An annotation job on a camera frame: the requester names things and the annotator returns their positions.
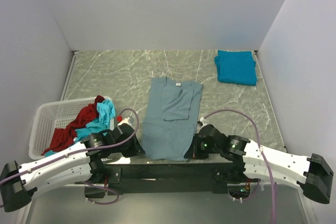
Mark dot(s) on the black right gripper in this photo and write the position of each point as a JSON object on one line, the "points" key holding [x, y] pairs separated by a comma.
{"points": [[194, 148]]}

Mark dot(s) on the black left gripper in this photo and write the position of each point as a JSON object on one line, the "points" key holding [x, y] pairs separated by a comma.
{"points": [[134, 146]]}

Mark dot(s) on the grey-blue t-shirt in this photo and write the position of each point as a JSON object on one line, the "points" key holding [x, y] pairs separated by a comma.
{"points": [[171, 118]]}

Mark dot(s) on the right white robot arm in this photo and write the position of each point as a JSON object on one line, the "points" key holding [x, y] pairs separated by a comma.
{"points": [[248, 162]]}

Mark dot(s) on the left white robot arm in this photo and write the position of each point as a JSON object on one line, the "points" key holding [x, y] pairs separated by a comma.
{"points": [[81, 162]]}

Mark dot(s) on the black base crossbar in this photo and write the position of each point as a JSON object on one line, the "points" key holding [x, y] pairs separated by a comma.
{"points": [[173, 186]]}

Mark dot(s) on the teal t-shirt in basket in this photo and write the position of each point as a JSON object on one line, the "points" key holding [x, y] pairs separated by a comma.
{"points": [[106, 112]]}

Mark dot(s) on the dark red t-shirt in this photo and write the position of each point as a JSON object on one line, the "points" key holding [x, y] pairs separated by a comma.
{"points": [[63, 138]]}

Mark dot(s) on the folded teal t-shirt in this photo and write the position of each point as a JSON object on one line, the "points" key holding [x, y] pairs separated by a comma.
{"points": [[236, 67]]}

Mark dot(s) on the white plastic laundry basket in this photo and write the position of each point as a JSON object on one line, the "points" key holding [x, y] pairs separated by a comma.
{"points": [[54, 115]]}

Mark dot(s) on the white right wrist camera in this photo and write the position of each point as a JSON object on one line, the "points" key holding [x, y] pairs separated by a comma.
{"points": [[202, 122]]}

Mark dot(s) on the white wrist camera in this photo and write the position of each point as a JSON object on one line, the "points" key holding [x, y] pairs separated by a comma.
{"points": [[125, 120], [202, 122]]}

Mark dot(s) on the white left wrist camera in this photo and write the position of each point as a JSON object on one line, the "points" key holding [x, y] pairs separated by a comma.
{"points": [[125, 120]]}

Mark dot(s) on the aluminium frame rail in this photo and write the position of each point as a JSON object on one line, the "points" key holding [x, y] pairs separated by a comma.
{"points": [[78, 183]]}

